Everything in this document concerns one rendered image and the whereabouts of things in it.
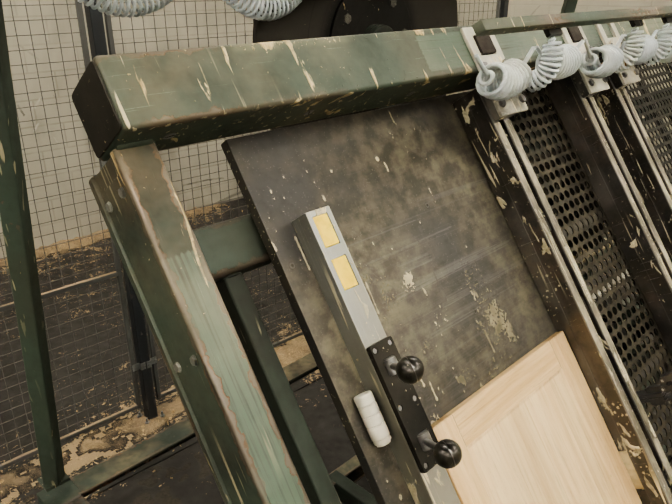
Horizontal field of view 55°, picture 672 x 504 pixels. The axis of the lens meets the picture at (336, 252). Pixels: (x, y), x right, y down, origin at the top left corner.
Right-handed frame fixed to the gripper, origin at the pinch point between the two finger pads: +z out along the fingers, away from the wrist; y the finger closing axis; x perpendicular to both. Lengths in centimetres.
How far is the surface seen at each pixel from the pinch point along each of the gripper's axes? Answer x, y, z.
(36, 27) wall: -78, 312, 373
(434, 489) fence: 57, 12, 4
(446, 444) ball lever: 62, 21, -7
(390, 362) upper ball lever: 57, 32, 2
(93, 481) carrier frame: 72, 24, 115
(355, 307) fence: 57, 41, 4
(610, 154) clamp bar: -32, 47, 2
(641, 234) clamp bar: -31.1, 27.2, 2.5
